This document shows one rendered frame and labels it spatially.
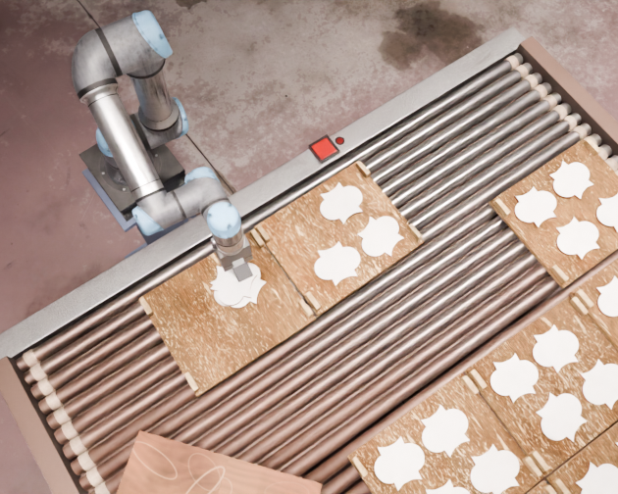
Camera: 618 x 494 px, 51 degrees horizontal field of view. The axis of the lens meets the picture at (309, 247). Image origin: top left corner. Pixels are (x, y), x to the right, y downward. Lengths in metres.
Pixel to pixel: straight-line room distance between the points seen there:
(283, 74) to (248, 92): 0.21
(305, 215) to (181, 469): 0.84
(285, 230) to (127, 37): 0.78
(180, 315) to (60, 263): 1.30
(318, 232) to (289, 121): 1.37
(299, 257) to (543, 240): 0.77
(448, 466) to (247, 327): 0.69
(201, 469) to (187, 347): 0.37
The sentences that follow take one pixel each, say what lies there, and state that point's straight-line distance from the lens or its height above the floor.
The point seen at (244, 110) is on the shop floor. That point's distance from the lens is 3.36.
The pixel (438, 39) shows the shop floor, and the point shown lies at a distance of 3.68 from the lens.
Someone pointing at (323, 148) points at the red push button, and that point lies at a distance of 2.17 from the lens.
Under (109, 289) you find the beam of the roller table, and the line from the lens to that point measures 2.07.
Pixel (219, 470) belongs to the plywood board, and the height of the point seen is 1.04.
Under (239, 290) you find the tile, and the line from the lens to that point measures 1.94.
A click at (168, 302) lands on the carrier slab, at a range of 1.99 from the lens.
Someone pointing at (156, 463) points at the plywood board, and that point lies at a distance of 1.81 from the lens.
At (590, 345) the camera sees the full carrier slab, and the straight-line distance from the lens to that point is 2.10.
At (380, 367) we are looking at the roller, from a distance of 1.94.
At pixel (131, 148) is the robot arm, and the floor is 1.48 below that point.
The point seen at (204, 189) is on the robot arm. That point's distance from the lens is 1.57.
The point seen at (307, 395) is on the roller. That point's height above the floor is 0.92.
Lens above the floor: 2.81
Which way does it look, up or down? 69 degrees down
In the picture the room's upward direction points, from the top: 2 degrees clockwise
